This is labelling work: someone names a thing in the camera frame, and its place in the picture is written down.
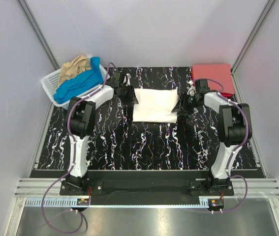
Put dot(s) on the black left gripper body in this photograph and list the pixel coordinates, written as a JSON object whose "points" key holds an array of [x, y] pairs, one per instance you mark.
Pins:
{"points": [[125, 93]]}

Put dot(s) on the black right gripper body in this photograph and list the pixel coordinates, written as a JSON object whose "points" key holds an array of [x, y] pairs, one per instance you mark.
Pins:
{"points": [[188, 102]]}

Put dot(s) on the white Coca-Cola t-shirt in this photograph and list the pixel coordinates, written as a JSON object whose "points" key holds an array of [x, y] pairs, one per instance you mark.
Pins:
{"points": [[155, 105]]}

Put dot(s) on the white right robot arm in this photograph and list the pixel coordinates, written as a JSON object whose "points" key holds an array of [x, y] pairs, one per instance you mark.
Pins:
{"points": [[234, 127]]}

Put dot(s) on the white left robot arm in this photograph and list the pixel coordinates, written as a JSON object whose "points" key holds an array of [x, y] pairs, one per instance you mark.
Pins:
{"points": [[81, 113]]}

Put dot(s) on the blue t-shirt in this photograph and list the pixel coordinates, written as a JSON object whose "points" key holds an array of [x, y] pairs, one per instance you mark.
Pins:
{"points": [[79, 84]]}

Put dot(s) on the folded pink t-shirt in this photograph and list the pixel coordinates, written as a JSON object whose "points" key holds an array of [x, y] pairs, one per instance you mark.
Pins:
{"points": [[220, 66]]}

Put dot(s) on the beige t-shirt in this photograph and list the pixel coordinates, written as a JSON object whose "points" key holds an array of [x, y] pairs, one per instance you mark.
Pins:
{"points": [[70, 70]]}

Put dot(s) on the white plastic basket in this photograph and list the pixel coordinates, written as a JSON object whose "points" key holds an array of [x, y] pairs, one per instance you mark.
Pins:
{"points": [[50, 85]]}

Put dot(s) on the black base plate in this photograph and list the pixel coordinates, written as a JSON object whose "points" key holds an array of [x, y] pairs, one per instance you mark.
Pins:
{"points": [[147, 184]]}

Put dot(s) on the aluminium frame rail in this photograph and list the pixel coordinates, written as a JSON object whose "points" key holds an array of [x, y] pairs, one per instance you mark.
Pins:
{"points": [[33, 187]]}

